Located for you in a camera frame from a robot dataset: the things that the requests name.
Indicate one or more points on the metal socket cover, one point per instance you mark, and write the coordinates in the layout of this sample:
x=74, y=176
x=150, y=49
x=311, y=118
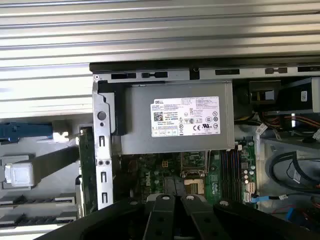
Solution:
x=182, y=162

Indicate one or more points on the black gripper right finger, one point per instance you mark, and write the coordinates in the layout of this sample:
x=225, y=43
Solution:
x=200, y=220

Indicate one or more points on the black RAM slot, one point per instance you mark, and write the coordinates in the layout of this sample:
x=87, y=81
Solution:
x=237, y=175
x=227, y=175
x=232, y=175
x=223, y=175

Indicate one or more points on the hard disk in blue carrier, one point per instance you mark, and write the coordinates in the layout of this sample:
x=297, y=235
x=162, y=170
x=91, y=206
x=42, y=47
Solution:
x=25, y=131

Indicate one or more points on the grey parts rack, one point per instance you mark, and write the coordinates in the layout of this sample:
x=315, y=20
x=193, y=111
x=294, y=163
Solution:
x=37, y=191

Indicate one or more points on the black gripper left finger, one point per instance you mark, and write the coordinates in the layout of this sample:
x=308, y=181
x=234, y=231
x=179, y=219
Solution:
x=160, y=220

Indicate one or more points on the RAM stick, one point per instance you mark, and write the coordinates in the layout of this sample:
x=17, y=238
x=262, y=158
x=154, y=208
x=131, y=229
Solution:
x=35, y=220

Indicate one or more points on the thin metal locking lever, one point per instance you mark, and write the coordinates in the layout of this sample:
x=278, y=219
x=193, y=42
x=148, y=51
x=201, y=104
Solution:
x=206, y=162

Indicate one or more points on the grey power supply unit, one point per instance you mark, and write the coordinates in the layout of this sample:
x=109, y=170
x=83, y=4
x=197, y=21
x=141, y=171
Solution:
x=140, y=112

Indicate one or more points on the silver CPU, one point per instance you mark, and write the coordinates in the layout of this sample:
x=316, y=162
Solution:
x=22, y=175

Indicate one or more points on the green graphics card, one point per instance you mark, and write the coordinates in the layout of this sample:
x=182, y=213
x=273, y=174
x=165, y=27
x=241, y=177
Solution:
x=87, y=162

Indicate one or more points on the black PC case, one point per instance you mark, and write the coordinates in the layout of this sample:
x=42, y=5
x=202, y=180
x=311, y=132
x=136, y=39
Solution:
x=105, y=130

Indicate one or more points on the green motherboard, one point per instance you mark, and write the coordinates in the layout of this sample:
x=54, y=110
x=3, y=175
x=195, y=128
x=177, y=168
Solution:
x=212, y=172

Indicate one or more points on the CPU socket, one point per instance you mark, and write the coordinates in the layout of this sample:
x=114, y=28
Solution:
x=193, y=183

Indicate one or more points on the optical disc drive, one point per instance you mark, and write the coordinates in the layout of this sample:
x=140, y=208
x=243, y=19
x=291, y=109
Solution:
x=292, y=97

